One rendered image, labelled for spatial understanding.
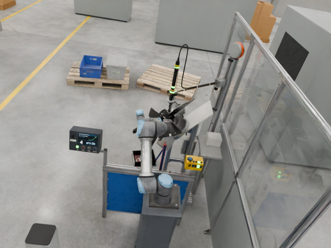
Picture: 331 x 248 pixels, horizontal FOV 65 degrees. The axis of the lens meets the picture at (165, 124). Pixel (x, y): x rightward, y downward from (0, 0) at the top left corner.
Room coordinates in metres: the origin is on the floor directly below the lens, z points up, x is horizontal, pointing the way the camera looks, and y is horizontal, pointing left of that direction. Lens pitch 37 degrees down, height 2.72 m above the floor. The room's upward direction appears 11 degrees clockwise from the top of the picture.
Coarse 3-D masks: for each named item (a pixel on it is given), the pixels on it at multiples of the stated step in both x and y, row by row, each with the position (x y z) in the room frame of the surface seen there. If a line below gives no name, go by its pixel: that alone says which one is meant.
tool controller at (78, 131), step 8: (72, 128) 1.66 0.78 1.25; (80, 128) 1.69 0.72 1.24; (88, 128) 1.71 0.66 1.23; (96, 128) 1.74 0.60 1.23; (72, 136) 1.60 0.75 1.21; (80, 136) 1.62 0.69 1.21; (88, 136) 1.63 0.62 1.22; (96, 136) 1.63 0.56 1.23; (72, 144) 1.59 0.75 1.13; (88, 144) 1.61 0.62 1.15; (96, 144) 1.61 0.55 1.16; (96, 152) 1.60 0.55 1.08
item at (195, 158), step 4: (188, 156) 1.78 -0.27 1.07; (192, 156) 1.79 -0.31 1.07; (196, 156) 1.80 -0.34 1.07; (188, 160) 1.73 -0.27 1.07; (192, 160) 1.74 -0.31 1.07; (196, 160) 1.75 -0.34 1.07; (200, 160) 1.76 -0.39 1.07; (188, 164) 1.70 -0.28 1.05; (196, 164) 1.71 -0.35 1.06; (200, 164) 1.71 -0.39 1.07; (188, 168) 1.70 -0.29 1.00; (192, 168) 1.70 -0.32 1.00; (196, 168) 1.71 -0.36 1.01; (200, 168) 1.71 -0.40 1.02
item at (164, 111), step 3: (162, 111) 2.22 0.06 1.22; (165, 111) 2.16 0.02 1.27; (159, 114) 2.20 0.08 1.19; (162, 114) 2.17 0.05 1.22; (165, 114) 2.14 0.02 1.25; (159, 117) 2.13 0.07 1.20; (162, 117) 2.12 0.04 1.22; (165, 117) 2.13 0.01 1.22; (168, 117) 2.14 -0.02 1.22; (171, 117) 2.18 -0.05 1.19; (174, 117) 2.18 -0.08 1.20; (162, 120) 2.13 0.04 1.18
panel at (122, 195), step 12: (108, 180) 1.68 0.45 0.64; (120, 180) 1.69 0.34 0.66; (132, 180) 1.70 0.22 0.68; (108, 192) 1.68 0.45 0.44; (120, 192) 1.69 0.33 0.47; (132, 192) 1.70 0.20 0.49; (180, 192) 1.75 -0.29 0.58; (108, 204) 1.68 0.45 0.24; (120, 204) 1.69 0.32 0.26; (132, 204) 1.71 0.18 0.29
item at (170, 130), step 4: (168, 124) 2.02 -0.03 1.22; (172, 124) 2.03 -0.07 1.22; (168, 128) 1.95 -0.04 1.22; (172, 128) 1.96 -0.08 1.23; (176, 128) 1.96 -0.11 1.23; (168, 132) 1.89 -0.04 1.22; (172, 132) 1.89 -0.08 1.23; (176, 132) 1.89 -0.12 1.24; (180, 132) 1.89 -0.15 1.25; (160, 136) 1.85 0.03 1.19; (164, 136) 1.84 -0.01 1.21; (168, 136) 1.84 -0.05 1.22
